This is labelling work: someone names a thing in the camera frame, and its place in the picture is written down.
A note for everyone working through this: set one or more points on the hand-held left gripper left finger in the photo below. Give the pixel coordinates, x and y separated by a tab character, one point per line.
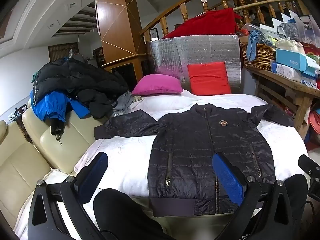
93	172

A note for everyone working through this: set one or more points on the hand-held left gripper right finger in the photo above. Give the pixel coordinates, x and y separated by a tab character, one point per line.
227	177

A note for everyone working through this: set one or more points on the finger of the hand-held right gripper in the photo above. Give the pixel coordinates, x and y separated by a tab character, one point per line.
310	167

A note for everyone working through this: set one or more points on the dark quilted zip jacket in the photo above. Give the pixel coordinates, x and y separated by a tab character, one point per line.
190	140

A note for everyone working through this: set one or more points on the white embossed bedspread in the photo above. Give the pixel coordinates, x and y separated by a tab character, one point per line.
120	155

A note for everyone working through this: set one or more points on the red bag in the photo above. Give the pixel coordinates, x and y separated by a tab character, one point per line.
315	125

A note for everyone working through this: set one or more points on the person's left leg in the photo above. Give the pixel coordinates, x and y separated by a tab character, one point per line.
125	217

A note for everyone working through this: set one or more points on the cream leather sofa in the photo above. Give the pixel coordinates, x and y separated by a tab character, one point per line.
25	160

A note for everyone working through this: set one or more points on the grey garment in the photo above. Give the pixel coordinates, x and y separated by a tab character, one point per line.
122	102

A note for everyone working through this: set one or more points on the blue jacket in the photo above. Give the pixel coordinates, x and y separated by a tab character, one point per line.
55	105

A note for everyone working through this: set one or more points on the beige printed cloth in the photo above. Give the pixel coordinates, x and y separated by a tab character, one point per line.
137	98

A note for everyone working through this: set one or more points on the wooden side table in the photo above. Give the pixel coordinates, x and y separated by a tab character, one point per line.
287	85

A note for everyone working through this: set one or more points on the black puffer coat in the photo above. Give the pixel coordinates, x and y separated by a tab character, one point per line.
75	77

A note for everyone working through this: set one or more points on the white patterned tissue pack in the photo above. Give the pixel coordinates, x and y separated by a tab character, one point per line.
285	71

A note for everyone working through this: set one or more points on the red pillow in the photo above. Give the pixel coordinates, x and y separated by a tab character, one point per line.
208	78

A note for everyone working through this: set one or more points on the magenta pillow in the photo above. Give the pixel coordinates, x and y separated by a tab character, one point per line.
157	85

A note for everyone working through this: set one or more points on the light blue cardboard box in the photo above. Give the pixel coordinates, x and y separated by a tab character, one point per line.
292	60

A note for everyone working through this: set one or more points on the wicker basket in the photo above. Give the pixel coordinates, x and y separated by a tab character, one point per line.
262	57

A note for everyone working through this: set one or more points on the cream folded cloth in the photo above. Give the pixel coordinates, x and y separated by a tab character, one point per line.
290	46

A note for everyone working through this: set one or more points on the slatted wooden door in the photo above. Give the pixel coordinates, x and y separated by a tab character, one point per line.
60	52

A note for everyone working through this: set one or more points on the silver foil insulation board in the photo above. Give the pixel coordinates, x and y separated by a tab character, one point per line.
200	50

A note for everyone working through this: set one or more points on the blue cloth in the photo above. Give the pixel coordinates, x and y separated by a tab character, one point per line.
251	47

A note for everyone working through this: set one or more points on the clear plastic storage box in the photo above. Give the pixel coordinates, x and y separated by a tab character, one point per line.
306	30

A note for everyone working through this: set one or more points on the plastic bag with dark contents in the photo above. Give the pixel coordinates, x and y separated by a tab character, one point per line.
287	31

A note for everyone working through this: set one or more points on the small framed picture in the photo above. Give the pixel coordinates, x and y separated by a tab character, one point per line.
154	33

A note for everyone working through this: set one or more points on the red cloth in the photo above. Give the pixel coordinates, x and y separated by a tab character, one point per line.
212	22

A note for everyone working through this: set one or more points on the wooden stair banister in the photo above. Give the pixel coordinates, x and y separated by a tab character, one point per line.
185	7

